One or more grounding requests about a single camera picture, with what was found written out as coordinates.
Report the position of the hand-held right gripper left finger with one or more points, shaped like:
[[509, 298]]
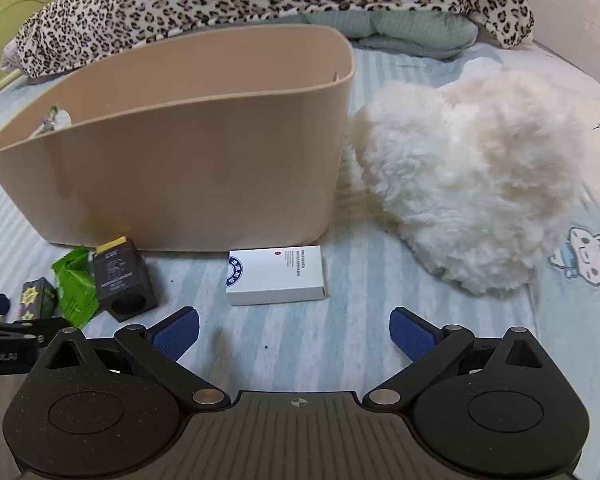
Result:
[[174, 337]]

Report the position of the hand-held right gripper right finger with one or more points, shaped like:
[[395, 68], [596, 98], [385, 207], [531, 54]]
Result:
[[411, 336]]

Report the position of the small dark star-print box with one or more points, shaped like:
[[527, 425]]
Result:
[[37, 297]]

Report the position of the beige plastic basket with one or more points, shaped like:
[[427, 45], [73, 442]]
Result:
[[180, 170]]

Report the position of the green snack packet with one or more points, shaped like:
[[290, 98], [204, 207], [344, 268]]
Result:
[[75, 285]]

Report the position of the black box with yellow flap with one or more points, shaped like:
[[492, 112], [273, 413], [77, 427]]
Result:
[[122, 275]]

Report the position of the striped rabbit-print bed sheet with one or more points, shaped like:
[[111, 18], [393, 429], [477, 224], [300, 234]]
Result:
[[290, 340]]

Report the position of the white cardboard box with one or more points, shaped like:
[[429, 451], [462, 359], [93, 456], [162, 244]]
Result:
[[275, 275]]

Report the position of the white fluffy plush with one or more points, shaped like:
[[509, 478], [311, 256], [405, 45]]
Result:
[[465, 170]]

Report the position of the green and white packet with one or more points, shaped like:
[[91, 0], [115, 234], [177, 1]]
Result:
[[52, 122]]

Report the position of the green quilt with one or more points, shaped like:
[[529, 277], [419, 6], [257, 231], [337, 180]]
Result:
[[405, 35]]

